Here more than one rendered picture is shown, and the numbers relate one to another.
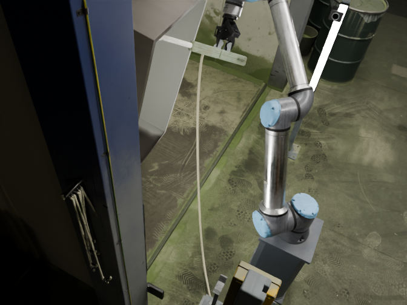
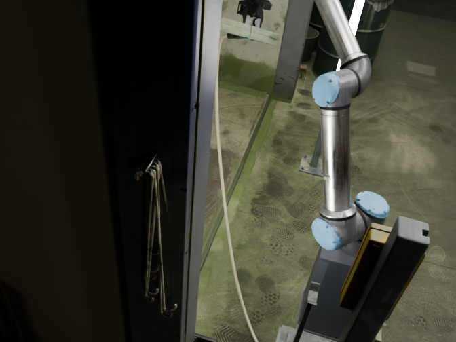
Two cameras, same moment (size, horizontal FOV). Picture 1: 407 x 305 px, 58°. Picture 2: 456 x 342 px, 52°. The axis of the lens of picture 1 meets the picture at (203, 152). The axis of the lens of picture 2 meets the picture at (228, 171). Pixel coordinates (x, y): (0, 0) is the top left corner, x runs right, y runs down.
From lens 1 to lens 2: 0.39 m
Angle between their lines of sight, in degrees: 9
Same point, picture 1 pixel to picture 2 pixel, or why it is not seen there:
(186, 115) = not seen: hidden behind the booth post
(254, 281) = (410, 226)
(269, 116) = (328, 91)
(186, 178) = not seen: hidden behind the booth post
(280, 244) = (347, 260)
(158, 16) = not seen: outside the picture
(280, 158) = (343, 143)
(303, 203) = (370, 202)
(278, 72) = (284, 79)
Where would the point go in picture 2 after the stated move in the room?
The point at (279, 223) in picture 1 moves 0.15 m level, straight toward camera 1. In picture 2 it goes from (349, 228) to (344, 255)
